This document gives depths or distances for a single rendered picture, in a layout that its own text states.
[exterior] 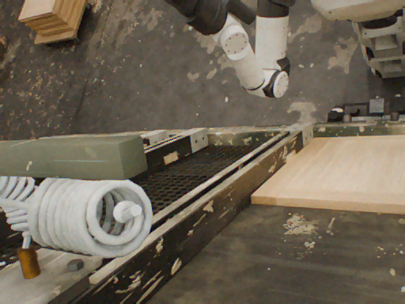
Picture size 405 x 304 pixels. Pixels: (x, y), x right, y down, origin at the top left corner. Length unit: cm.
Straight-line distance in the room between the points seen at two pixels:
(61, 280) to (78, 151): 22
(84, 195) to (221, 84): 246
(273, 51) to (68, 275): 88
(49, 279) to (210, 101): 238
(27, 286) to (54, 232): 10
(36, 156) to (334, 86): 227
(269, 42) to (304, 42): 154
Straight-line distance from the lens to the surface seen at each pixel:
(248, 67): 105
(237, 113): 256
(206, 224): 65
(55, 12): 391
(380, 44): 168
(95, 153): 20
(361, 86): 220
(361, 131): 129
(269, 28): 112
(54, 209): 33
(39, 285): 41
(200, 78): 286
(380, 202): 74
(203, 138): 144
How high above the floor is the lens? 208
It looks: 54 degrees down
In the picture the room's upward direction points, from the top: 56 degrees counter-clockwise
